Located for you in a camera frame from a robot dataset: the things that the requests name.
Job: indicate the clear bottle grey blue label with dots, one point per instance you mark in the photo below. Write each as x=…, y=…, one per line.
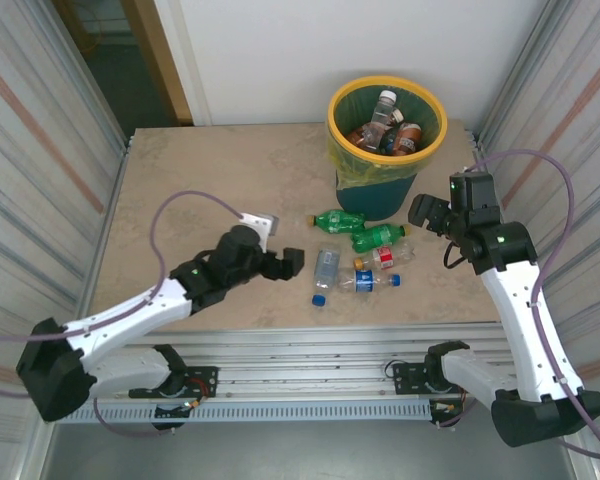
x=326, y=262

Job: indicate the green bottle orange cap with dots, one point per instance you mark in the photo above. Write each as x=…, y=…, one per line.
x=375, y=237

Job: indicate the clear bottle red label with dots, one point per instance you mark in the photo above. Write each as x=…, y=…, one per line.
x=384, y=257

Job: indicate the clear bottle Pepsi label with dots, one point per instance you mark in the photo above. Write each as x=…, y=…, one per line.
x=364, y=280

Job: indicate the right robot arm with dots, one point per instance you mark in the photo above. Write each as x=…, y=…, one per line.
x=520, y=310

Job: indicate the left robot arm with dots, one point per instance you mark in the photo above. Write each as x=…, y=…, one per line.
x=130, y=320

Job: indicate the teal bin with yellow rim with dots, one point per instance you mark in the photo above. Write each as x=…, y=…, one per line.
x=375, y=200

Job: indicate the yellow plastic bin liner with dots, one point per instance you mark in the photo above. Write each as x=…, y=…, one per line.
x=355, y=175

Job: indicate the green bottle yellow cap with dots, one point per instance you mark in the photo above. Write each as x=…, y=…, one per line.
x=337, y=221

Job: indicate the yellow power connector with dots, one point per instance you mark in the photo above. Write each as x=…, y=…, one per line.
x=447, y=407
x=194, y=403

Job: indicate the black table clamp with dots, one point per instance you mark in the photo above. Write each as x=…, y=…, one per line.
x=167, y=426

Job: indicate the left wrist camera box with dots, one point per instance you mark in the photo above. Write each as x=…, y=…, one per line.
x=257, y=225

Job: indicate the aluminium rail frame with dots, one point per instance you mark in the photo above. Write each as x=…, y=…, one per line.
x=305, y=350

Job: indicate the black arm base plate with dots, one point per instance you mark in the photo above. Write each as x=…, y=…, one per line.
x=410, y=377
x=207, y=377

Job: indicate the wooden door frame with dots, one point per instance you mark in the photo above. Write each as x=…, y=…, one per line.
x=155, y=60

